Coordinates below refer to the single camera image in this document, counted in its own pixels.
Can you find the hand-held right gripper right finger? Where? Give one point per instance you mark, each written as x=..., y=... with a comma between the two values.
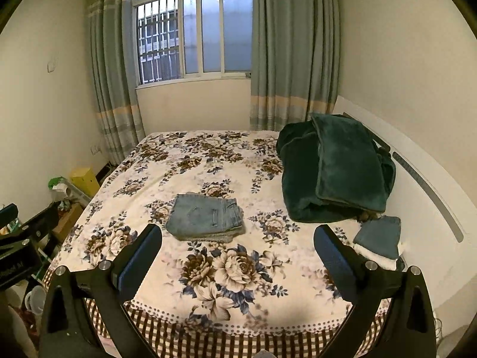
x=331, y=259

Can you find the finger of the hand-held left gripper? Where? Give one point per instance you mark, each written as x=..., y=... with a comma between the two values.
x=8, y=214
x=41, y=220

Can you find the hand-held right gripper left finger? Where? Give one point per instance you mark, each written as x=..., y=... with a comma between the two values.
x=138, y=264

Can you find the blue jeans pants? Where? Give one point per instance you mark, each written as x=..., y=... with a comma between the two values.
x=205, y=214

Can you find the cardboard box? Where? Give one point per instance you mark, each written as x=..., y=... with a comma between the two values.
x=69, y=222

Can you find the green plastic bag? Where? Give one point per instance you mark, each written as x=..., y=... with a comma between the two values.
x=55, y=183

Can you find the folded white cloth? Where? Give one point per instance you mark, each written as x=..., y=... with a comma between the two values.
x=376, y=261

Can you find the white plastic container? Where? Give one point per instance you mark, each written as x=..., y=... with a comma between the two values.
x=35, y=300

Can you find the folded teal cloth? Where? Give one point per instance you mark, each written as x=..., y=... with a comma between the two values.
x=378, y=235

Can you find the yellow box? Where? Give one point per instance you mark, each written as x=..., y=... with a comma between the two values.
x=85, y=181

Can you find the dark green plush blanket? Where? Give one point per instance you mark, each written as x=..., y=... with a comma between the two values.
x=335, y=171

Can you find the white bed headboard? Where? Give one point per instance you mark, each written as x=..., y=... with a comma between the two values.
x=413, y=212

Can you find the brown checked bed sheet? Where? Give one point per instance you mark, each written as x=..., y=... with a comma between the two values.
x=223, y=345

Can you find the floral bed sheet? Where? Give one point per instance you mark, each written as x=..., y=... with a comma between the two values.
x=223, y=171

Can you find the grey-green striped curtain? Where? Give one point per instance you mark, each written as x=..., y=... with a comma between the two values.
x=111, y=82
x=294, y=52

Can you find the white framed window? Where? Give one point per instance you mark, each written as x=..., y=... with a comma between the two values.
x=212, y=33

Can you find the white wall socket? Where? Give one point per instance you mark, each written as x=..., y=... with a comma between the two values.
x=95, y=150

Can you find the white wall switch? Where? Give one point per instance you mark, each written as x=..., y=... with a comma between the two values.
x=51, y=65

